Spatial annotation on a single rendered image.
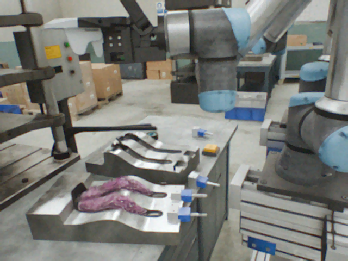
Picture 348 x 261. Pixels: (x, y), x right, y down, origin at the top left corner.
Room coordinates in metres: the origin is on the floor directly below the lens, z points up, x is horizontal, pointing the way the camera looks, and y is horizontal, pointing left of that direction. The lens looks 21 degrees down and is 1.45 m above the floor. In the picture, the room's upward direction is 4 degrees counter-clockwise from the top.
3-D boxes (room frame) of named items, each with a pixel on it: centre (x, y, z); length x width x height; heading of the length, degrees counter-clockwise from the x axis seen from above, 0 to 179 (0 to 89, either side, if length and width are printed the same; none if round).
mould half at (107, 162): (1.18, 0.17, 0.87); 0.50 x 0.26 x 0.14; 65
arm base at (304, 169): (0.66, -0.36, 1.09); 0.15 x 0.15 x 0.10
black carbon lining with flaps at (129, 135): (1.16, 0.16, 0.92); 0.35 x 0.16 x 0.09; 65
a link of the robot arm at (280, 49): (1.38, -0.53, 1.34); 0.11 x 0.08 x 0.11; 126
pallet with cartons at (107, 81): (5.98, 1.84, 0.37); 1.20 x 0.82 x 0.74; 74
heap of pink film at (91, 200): (0.83, 0.23, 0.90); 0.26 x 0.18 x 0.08; 82
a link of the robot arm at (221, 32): (0.54, -0.09, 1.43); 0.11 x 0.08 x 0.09; 88
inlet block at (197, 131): (1.52, -0.17, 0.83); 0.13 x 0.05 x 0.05; 57
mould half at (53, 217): (0.82, 0.24, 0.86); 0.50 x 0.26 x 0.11; 82
